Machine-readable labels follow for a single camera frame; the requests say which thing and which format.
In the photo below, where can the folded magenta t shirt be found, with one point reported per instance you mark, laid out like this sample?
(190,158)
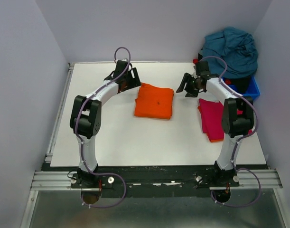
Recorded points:
(232,118)

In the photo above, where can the teal crumpled t shirt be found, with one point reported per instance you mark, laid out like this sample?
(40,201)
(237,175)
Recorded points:
(231,53)

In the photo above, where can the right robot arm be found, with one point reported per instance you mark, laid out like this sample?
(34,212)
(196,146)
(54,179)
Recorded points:
(227,157)

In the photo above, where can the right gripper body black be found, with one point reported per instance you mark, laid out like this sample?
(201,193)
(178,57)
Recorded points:
(191,83)

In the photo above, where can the red crumpled t shirt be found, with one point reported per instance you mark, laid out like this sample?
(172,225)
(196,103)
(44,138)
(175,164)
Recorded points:
(195,61)

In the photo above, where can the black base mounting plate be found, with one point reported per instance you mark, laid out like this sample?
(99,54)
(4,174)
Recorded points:
(158,181)

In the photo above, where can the aluminium extrusion rail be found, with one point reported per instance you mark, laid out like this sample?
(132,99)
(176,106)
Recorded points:
(58,180)

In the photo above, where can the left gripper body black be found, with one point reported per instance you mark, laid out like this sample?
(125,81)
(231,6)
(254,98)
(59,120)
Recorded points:
(131,77)

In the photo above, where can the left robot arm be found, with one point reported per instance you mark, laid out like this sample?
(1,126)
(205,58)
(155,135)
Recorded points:
(86,113)

